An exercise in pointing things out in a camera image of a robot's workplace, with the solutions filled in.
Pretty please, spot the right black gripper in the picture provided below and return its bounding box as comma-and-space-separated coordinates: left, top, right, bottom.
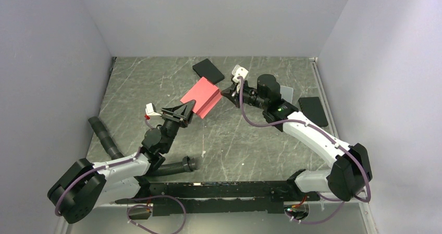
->
220, 80, 267, 110

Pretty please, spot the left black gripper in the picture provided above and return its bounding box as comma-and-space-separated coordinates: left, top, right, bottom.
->
160, 100, 198, 153

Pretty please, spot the red paper box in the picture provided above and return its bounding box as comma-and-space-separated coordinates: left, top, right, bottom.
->
180, 77, 222, 119

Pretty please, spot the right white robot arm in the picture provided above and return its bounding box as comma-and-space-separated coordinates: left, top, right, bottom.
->
222, 74, 373, 203

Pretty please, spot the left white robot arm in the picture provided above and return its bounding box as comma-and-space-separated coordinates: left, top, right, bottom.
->
47, 100, 197, 224

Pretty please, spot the black flat box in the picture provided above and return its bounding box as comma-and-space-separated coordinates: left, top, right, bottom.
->
192, 58, 225, 84

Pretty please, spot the clear plastic case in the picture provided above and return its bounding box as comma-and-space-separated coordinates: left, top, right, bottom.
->
280, 85, 294, 103

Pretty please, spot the black ridged tray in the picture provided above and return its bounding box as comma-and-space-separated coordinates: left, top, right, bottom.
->
298, 96, 328, 127

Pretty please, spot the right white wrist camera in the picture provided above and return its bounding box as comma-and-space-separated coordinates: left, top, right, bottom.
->
231, 65, 249, 83

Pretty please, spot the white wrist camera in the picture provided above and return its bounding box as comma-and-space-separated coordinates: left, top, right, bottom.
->
144, 103, 162, 120
231, 65, 249, 83

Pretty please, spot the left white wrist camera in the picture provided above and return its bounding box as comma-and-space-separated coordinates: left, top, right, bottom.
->
144, 103, 162, 120

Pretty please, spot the black corrugated hose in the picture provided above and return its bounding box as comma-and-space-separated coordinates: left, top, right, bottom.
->
87, 116, 198, 177

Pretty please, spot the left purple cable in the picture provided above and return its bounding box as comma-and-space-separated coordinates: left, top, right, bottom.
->
54, 116, 187, 234

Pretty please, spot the purple cable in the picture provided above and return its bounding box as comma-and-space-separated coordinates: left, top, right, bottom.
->
54, 116, 187, 234
238, 77, 372, 226

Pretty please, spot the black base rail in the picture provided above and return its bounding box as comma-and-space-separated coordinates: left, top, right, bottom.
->
116, 181, 320, 216

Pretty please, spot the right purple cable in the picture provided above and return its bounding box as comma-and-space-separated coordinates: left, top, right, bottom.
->
238, 77, 372, 226

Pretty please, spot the aluminium frame rail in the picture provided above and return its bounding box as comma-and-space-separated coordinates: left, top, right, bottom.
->
101, 192, 378, 233

